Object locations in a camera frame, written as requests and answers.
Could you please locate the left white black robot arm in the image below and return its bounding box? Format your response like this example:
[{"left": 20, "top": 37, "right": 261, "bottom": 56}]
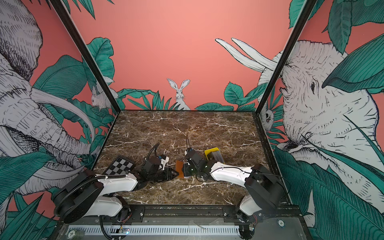
[{"left": 53, "top": 155, "right": 179, "bottom": 224}]

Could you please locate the white slotted cable duct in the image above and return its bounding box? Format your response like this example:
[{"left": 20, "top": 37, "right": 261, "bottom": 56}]
[{"left": 65, "top": 224, "right": 241, "bottom": 237}]

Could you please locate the dark credit card stack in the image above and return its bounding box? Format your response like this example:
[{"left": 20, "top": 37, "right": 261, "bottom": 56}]
[{"left": 209, "top": 151, "right": 225, "bottom": 164}]

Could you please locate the black front mounting rail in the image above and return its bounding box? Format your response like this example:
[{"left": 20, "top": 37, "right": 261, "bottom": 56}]
[{"left": 125, "top": 205, "right": 303, "bottom": 224}]

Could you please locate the yellow plastic card tray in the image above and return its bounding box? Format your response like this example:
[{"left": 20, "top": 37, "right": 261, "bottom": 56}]
[{"left": 204, "top": 148, "right": 221, "bottom": 162}]

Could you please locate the brown leather card holder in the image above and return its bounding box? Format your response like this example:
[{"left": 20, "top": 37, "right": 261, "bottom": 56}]
[{"left": 175, "top": 161, "right": 184, "bottom": 179}]

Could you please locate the checkerboard calibration tag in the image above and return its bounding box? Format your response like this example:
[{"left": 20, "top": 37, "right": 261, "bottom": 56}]
[{"left": 103, "top": 157, "right": 135, "bottom": 176}]

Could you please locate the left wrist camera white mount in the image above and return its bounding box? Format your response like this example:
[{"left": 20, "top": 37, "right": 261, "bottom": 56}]
[{"left": 159, "top": 155, "right": 170, "bottom": 171}]

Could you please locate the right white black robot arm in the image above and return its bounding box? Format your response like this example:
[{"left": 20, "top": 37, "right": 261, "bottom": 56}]
[{"left": 182, "top": 148, "right": 286, "bottom": 223}]

